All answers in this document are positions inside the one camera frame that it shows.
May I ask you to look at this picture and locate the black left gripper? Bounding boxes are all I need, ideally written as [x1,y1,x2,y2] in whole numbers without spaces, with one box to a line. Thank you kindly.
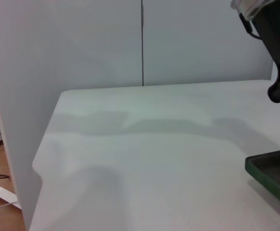
[251,0,280,104]

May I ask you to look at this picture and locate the green glasses case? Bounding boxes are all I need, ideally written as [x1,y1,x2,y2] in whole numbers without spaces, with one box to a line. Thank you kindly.
[245,149,280,212]

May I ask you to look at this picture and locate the white flat power adapter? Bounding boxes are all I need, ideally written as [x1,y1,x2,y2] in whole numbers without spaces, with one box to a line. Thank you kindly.
[0,186,22,209]

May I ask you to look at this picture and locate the left gripper cable with plugs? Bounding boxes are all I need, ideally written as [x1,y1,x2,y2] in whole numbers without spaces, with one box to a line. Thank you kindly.
[239,13,261,39]

